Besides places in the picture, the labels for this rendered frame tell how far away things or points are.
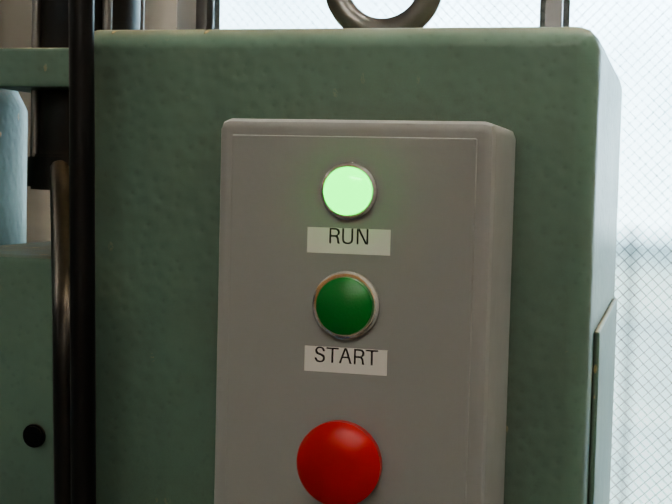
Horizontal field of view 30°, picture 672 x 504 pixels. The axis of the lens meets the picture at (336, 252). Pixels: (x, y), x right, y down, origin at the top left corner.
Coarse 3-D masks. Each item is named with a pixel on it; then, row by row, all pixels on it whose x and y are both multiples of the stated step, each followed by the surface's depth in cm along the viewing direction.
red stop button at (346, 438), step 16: (320, 432) 44; (336, 432) 43; (352, 432) 43; (304, 448) 44; (320, 448) 43; (336, 448) 43; (352, 448) 43; (368, 448) 43; (304, 464) 44; (320, 464) 43; (336, 464) 43; (352, 464) 43; (368, 464) 43; (304, 480) 44; (320, 480) 43; (336, 480) 43; (352, 480) 43; (368, 480) 43; (320, 496) 44; (336, 496) 43; (352, 496) 43
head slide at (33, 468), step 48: (0, 288) 59; (48, 288) 58; (0, 336) 59; (48, 336) 58; (0, 384) 59; (48, 384) 58; (0, 432) 59; (48, 432) 59; (0, 480) 59; (48, 480) 59
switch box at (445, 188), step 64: (256, 128) 45; (320, 128) 44; (384, 128) 44; (448, 128) 43; (256, 192) 45; (320, 192) 44; (384, 192) 43; (448, 192) 43; (512, 192) 48; (256, 256) 45; (320, 256) 44; (384, 256) 44; (448, 256) 43; (256, 320) 45; (384, 320) 44; (448, 320) 43; (256, 384) 45; (320, 384) 44; (384, 384) 44; (448, 384) 43; (256, 448) 45; (384, 448) 44; (448, 448) 43
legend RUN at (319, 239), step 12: (312, 228) 44; (324, 228) 44; (336, 228) 44; (348, 228) 44; (312, 240) 44; (324, 240) 44; (336, 240) 44; (348, 240) 44; (360, 240) 44; (372, 240) 44; (384, 240) 43; (312, 252) 44; (324, 252) 44; (336, 252) 44; (348, 252) 44; (360, 252) 44; (372, 252) 44; (384, 252) 44
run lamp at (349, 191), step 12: (336, 168) 44; (348, 168) 43; (360, 168) 43; (324, 180) 44; (336, 180) 43; (348, 180) 43; (360, 180) 43; (372, 180) 43; (324, 192) 43; (336, 192) 43; (348, 192) 43; (360, 192) 43; (372, 192) 43; (324, 204) 44; (336, 204) 43; (348, 204) 43; (360, 204) 43; (372, 204) 43; (336, 216) 44; (348, 216) 44; (360, 216) 43
